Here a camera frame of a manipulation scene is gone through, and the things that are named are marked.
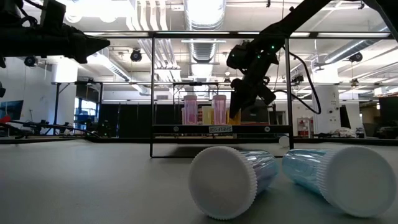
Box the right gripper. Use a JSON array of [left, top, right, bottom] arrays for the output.
[[226, 36, 280, 119]]

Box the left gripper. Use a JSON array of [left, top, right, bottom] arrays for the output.
[[18, 26, 112, 65]]

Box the pink pill bottle white cap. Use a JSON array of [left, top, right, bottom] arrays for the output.
[[183, 95, 198, 126], [212, 94, 228, 126]]

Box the orange pill bottle white cap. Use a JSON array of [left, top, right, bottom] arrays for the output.
[[226, 108, 242, 126]]

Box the teal printed pill bottle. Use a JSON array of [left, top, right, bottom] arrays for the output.
[[281, 145, 398, 218]]

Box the black monitor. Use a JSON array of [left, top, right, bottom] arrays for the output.
[[241, 97, 270, 124], [378, 95, 398, 121]]

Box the white rack with red bins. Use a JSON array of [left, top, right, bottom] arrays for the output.
[[297, 116, 312, 138]]

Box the white square building pillar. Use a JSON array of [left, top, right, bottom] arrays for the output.
[[312, 67, 341, 135]]

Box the black partition panel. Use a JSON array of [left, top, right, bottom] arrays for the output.
[[99, 103, 187, 138]]

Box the monitor with blue screen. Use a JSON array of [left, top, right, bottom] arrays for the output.
[[0, 100, 25, 121]]

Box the black ceiling light track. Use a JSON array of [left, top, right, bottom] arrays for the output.
[[102, 81, 398, 87], [83, 30, 393, 39]]

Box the grey table mat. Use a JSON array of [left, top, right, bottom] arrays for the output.
[[0, 139, 398, 224]]

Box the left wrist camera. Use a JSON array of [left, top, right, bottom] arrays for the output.
[[39, 0, 67, 29]]

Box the wooden shelf black wire frame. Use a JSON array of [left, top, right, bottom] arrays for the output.
[[148, 32, 295, 159]]

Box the black stand frame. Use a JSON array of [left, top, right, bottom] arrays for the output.
[[51, 80, 104, 138]]

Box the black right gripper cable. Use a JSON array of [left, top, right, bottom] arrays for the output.
[[272, 46, 323, 115]]

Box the silver ribbed air duct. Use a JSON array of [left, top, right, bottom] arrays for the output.
[[183, 0, 227, 63]]

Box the black metal rig frame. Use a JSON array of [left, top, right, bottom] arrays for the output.
[[0, 135, 398, 146]]

